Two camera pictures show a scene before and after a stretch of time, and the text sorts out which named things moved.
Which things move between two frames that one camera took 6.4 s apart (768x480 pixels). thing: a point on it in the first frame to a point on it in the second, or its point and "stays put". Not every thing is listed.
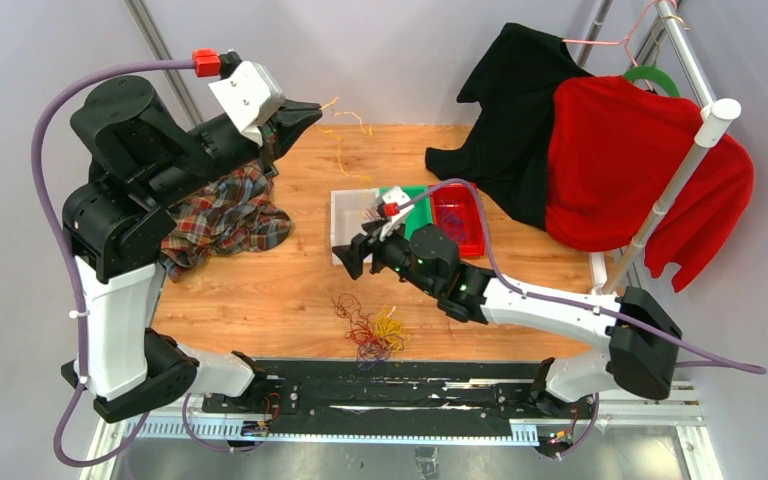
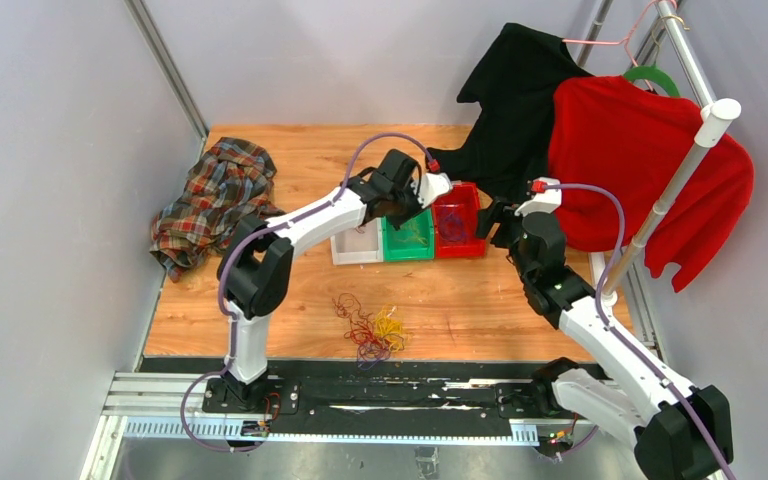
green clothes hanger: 654,73 stays put
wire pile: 377,335 stays put
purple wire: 454,228 stays put
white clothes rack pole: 715,119 stays put
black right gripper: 352,255 to 498,212
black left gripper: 279,136 to 396,221
